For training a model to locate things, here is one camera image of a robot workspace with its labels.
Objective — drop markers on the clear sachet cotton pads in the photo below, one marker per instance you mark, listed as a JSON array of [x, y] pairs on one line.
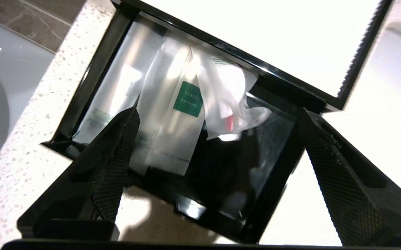
[[228, 97]]

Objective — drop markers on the frosted toothbrush packet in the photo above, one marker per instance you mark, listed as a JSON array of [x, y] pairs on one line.
[[117, 90], [155, 97]]

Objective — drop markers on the toothbrush packet green label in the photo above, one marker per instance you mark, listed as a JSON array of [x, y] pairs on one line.
[[186, 100]]

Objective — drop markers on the white sink basin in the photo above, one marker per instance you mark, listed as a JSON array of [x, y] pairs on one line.
[[398, 86]]

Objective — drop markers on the black pull-out drawer tray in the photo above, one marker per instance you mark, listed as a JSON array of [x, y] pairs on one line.
[[228, 173]]

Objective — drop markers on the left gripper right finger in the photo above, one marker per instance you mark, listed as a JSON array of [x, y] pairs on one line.
[[356, 194]]

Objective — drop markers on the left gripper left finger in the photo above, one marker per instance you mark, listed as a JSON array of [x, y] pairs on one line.
[[93, 180]]

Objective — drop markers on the black drawer box white top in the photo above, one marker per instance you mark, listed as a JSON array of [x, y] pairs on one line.
[[273, 41]]

